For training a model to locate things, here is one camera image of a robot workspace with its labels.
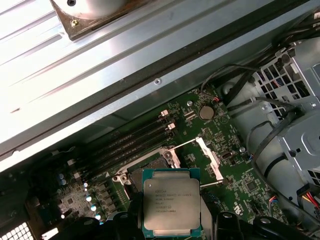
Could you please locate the small silver capacitor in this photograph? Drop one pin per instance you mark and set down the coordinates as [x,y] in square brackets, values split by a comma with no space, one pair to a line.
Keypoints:
[93,207]
[98,216]
[88,198]
[85,185]

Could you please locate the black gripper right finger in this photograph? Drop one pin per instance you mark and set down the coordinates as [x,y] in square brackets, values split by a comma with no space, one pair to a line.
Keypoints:
[228,227]

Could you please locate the CPU socket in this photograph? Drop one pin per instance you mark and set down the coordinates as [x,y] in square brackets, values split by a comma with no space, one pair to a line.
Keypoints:
[135,177]

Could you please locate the silver CPU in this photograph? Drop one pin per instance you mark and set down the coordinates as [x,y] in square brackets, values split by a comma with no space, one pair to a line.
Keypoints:
[171,200]

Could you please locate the silver metal drive cage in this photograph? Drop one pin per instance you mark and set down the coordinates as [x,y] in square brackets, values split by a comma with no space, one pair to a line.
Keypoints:
[300,140]

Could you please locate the black open PC case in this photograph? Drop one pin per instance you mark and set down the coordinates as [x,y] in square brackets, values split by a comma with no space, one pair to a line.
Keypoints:
[130,96]

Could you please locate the green motherboard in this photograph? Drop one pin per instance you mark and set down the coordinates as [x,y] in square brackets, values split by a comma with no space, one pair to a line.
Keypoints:
[220,120]

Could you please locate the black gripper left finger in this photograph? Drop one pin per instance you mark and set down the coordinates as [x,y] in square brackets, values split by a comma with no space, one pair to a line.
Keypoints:
[127,226]

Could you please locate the silver coin cell battery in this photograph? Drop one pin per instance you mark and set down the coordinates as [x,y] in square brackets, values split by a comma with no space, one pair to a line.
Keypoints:
[206,111]

